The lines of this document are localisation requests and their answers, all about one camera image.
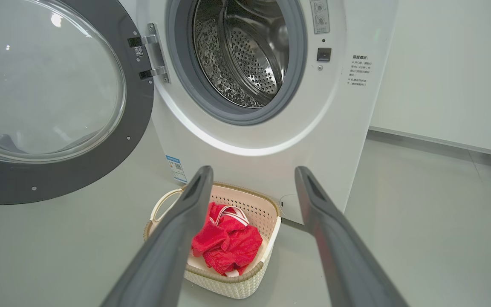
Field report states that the white front-load washing machine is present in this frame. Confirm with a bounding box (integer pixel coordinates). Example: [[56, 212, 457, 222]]
[[120, 0, 399, 225]]

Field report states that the printed text instruction label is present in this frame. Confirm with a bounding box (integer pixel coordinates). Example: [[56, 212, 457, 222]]
[[347, 55, 373, 88]]

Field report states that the red garment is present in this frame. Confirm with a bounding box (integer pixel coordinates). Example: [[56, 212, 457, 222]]
[[191, 202, 263, 277]]

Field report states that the grey icon warning sticker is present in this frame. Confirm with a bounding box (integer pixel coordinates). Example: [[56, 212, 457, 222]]
[[309, 0, 330, 35]]

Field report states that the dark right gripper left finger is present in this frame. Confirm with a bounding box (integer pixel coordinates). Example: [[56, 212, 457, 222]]
[[101, 165, 214, 307]]

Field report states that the blue energy label sticker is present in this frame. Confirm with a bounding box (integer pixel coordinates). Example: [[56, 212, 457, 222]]
[[165, 154, 188, 184]]

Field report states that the cream perforated laundry basket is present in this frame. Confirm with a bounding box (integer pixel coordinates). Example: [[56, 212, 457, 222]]
[[143, 182, 282, 299]]

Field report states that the metal door hinge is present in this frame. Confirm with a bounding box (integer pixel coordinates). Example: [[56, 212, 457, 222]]
[[127, 23, 171, 84]]

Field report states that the steel perforated washer drum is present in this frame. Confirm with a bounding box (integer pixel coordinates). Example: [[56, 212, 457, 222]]
[[192, 0, 291, 108]]

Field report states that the dark round washing machine door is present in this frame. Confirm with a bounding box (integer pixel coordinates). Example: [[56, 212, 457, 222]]
[[0, 0, 155, 205]]

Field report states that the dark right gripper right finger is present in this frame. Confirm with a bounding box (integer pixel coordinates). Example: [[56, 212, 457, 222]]
[[295, 166, 409, 307]]

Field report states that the grey rubber door seal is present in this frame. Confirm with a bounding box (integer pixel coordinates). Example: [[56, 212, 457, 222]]
[[165, 0, 309, 126]]

